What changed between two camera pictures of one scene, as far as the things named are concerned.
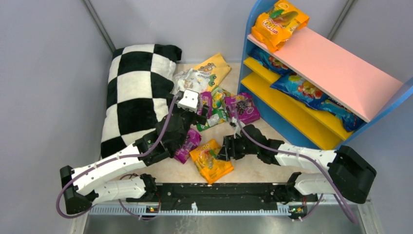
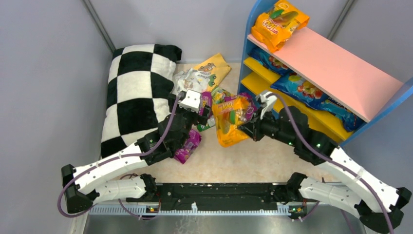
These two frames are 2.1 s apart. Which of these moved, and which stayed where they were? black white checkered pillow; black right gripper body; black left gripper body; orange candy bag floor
Moved: orange candy bag floor; black right gripper body
Stayed: black white checkered pillow; black left gripper body
